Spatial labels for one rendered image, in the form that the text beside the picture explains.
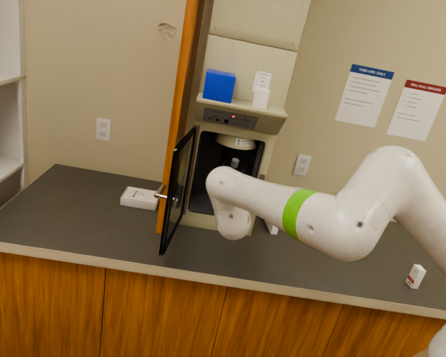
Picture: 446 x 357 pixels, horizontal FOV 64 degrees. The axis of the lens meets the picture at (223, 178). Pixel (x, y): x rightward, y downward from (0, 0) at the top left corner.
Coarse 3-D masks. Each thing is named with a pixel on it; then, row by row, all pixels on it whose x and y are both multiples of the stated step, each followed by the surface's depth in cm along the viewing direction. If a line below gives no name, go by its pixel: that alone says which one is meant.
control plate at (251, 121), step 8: (208, 112) 126; (216, 112) 126; (224, 112) 125; (208, 120) 132; (216, 120) 131; (232, 120) 129; (240, 120) 129; (248, 120) 128; (256, 120) 127; (248, 128) 133
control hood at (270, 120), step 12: (204, 108) 125; (216, 108) 124; (228, 108) 123; (240, 108) 122; (252, 108) 122; (276, 108) 130; (204, 120) 132; (264, 120) 127; (276, 120) 126; (276, 132) 133
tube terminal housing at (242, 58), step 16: (208, 48) 125; (224, 48) 125; (240, 48) 125; (256, 48) 125; (272, 48) 125; (208, 64) 127; (224, 64) 127; (240, 64) 127; (256, 64) 127; (272, 64) 127; (288, 64) 127; (240, 80) 130; (272, 80) 130; (288, 80) 130; (240, 96) 132; (272, 96) 132; (208, 128) 137; (224, 128) 137; (240, 128) 137; (272, 144) 139; (192, 176) 144; (192, 224) 153; (208, 224) 153
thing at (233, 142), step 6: (216, 138) 146; (222, 138) 143; (228, 138) 142; (234, 138) 141; (240, 138) 141; (246, 138) 142; (222, 144) 142; (228, 144) 141; (234, 144) 141; (240, 144) 141; (246, 144) 142; (252, 144) 144
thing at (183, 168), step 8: (192, 128) 129; (184, 136) 119; (192, 136) 130; (192, 144) 134; (184, 152) 122; (184, 160) 125; (184, 168) 129; (176, 176) 117; (184, 176) 133; (168, 184) 111; (176, 184) 121; (184, 184) 137; (168, 192) 112; (176, 192) 124; (184, 192) 142; (176, 208) 132; (176, 216) 136; (168, 224) 123; (168, 232) 127; (160, 248) 120
